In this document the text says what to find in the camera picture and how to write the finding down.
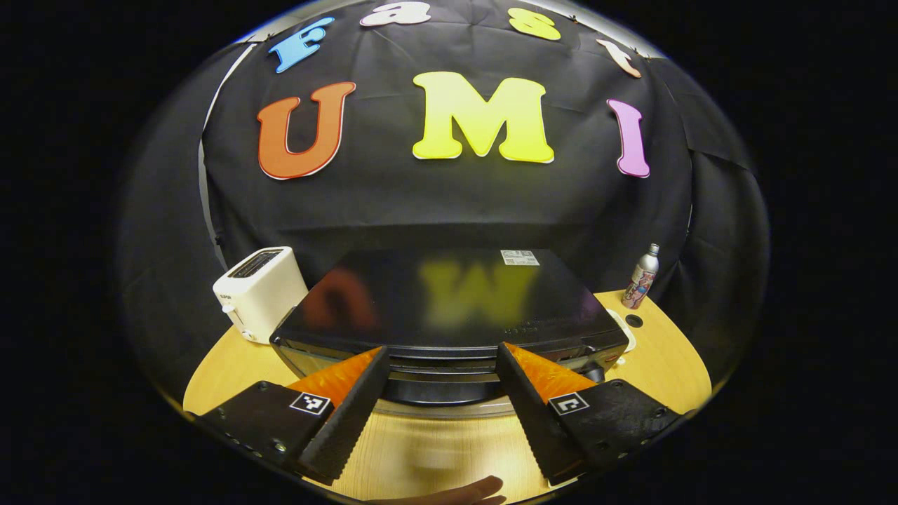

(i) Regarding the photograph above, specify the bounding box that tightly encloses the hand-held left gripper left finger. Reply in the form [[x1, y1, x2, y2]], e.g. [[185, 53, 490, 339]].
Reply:
[[196, 345, 391, 486]]

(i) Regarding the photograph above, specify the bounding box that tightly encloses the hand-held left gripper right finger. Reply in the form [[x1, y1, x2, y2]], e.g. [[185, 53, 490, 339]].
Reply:
[[495, 342, 685, 487]]

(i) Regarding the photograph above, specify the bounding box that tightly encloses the black electric oven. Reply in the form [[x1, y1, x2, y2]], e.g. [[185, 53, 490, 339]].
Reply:
[[270, 247, 631, 420]]

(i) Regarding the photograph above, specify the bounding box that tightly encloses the white divided seasoning dish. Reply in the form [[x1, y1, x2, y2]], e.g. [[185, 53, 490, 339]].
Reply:
[[607, 309, 638, 354]]

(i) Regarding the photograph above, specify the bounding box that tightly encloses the white toaster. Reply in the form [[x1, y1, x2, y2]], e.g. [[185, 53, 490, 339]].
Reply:
[[213, 246, 309, 345]]

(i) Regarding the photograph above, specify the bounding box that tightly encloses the silver printed bottle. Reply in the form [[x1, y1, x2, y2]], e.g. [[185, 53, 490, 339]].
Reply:
[[622, 243, 660, 310]]

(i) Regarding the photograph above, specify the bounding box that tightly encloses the black backdrop cloth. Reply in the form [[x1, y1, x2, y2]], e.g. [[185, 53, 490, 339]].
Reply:
[[116, 0, 771, 393]]

